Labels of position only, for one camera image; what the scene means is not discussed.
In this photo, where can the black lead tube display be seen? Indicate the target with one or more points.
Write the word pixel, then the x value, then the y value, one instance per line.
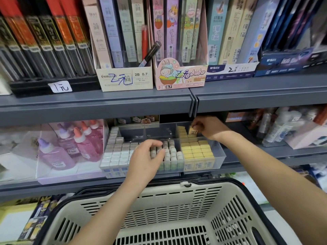
pixel 51 84

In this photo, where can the yellow empty display box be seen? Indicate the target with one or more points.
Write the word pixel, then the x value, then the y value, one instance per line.
pixel 15 222

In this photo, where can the blue white display box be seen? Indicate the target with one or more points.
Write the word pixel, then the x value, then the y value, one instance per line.
pixel 230 71

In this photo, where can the grey store shelves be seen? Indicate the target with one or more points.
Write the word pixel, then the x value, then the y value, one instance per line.
pixel 102 104

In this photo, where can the beige shopping basket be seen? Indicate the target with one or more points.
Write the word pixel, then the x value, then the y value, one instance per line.
pixel 168 206

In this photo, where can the colourful pencil display box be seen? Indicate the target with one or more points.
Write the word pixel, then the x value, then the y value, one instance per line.
pixel 180 76

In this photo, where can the rows of white erasers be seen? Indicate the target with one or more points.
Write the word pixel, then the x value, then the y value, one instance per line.
pixel 115 155

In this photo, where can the white price label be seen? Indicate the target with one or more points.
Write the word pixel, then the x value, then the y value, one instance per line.
pixel 60 86

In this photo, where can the translucent glue bottle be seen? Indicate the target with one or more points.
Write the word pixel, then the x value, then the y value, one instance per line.
pixel 137 120
pixel 149 118

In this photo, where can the person's right hand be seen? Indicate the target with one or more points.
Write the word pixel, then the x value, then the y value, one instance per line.
pixel 209 127

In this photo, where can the person's left hand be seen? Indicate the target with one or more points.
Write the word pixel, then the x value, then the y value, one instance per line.
pixel 144 165

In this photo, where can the person's right forearm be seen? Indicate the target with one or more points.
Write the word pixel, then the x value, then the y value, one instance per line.
pixel 281 183

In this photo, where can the white pencil display box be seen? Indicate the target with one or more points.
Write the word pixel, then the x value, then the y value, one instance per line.
pixel 125 79

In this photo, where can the yellow erasers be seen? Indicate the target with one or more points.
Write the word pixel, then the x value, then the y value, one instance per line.
pixel 196 153

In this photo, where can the clear plastic divider tray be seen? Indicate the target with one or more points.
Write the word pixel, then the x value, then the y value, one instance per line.
pixel 218 150

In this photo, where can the pink glue bottle orange cap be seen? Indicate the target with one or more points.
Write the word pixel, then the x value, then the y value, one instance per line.
pixel 94 136
pixel 98 127
pixel 87 145

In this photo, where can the pink glue bottle purple cap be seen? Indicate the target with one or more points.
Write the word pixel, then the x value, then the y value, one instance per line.
pixel 67 143
pixel 55 155

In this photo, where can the yellow eraser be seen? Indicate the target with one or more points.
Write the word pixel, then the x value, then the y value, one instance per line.
pixel 191 130

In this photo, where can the person's left forearm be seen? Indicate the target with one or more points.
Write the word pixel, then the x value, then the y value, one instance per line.
pixel 107 216

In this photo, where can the row of white green erasers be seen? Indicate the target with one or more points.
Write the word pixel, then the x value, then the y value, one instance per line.
pixel 171 156

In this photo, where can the pink glue display box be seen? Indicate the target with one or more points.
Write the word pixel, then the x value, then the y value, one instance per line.
pixel 71 173

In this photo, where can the dark blue yellow packets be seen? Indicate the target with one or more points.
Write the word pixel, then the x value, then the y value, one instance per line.
pixel 37 219

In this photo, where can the black pen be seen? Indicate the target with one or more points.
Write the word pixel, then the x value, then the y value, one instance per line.
pixel 149 53

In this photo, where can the white glue display box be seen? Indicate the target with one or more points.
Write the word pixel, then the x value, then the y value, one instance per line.
pixel 18 160

